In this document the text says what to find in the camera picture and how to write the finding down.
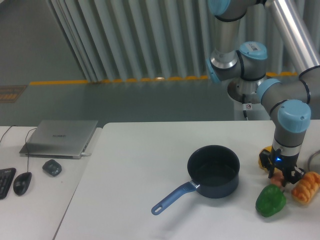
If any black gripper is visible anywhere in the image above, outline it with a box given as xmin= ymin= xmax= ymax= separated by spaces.
xmin=267 ymin=148 xmax=305 ymax=187

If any brown egg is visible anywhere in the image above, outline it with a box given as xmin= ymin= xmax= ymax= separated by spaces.
xmin=270 ymin=172 xmax=284 ymax=188

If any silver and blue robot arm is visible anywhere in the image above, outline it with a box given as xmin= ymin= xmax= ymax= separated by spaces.
xmin=206 ymin=0 xmax=320 ymax=184

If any yellow bell pepper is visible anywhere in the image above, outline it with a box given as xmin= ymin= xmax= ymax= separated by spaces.
xmin=258 ymin=145 xmax=272 ymax=173

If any orange bread loaf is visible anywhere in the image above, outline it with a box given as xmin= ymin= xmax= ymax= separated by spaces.
xmin=291 ymin=171 xmax=320 ymax=205

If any green bell pepper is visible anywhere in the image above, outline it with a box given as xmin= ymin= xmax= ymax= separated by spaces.
xmin=255 ymin=184 xmax=287 ymax=218

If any dark blue saucepan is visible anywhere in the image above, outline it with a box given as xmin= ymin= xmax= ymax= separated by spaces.
xmin=151 ymin=145 xmax=240 ymax=216

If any black computer mouse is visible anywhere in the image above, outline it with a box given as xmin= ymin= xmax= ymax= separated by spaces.
xmin=13 ymin=171 xmax=32 ymax=196

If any black keyboard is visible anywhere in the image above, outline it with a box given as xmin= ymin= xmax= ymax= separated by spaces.
xmin=0 ymin=167 xmax=17 ymax=200

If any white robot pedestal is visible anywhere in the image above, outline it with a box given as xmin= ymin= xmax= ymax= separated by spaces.
xmin=226 ymin=78 xmax=273 ymax=122

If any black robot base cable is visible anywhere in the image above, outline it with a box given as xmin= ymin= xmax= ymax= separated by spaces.
xmin=241 ymin=93 xmax=250 ymax=122

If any black mouse cable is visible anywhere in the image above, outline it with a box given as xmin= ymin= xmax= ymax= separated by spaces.
xmin=25 ymin=128 xmax=38 ymax=174

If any black keyboard cable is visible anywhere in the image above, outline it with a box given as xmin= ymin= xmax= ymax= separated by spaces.
xmin=0 ymin=125 xmax=19 ymax=144

